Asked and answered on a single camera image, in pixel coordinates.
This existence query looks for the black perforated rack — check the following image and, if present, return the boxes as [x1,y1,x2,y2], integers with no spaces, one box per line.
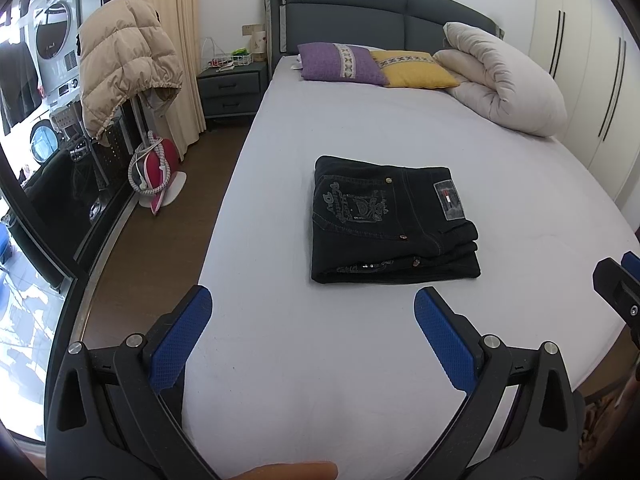
[70,110,142,196]

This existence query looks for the cream wardrobe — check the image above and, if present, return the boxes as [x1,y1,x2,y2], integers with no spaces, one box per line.
[527,0,640,211]

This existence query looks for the beige curtain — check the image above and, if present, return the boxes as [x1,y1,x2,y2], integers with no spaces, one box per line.
[141,0,206,161]

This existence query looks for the grey padded headboard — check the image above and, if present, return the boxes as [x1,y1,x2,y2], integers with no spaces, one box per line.
[263,0,505,69]

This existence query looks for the black hanging garment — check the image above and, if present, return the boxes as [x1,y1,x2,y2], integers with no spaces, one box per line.
[0,40,42,136]

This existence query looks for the bed with white sheet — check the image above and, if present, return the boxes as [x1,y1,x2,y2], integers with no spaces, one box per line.
[182,55,640,480]

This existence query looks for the black framed glass door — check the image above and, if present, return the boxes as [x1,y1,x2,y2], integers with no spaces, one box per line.
[0,0,151,441]

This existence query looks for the yellow pillow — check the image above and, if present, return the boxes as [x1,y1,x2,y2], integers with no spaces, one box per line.
[370,50,461,90]

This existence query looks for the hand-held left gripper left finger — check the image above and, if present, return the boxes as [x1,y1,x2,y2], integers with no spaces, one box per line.
[45,285,221,480]

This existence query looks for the purple pillow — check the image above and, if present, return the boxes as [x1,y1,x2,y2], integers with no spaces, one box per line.
[297,42,390,86]

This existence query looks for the grey nightstand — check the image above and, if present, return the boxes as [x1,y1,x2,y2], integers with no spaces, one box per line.
[196,60,271,133]

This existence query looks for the beige down jacket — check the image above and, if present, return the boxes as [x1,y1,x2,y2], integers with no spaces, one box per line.
[78,0,184,140]

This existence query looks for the black denim pants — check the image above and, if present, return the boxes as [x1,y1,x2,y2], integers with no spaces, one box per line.
[311,155,482,285]

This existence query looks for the white wire rack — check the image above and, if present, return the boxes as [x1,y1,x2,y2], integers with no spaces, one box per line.
[202,37,251,69]

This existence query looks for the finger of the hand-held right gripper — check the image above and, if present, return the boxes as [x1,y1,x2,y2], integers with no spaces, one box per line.
[592,252,640,347]

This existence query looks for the white folded duvet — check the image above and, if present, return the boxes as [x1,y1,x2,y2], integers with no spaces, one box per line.
[433,22,569,137]

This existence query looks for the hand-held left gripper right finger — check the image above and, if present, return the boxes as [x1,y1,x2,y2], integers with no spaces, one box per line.
[414,286,584,480]

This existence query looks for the white washing machine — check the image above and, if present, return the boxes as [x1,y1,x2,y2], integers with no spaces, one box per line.
[27,110,83,163]
[30,0,83,106]

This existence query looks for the red and white appliance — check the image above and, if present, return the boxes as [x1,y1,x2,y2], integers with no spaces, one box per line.
[128,131,189,216]

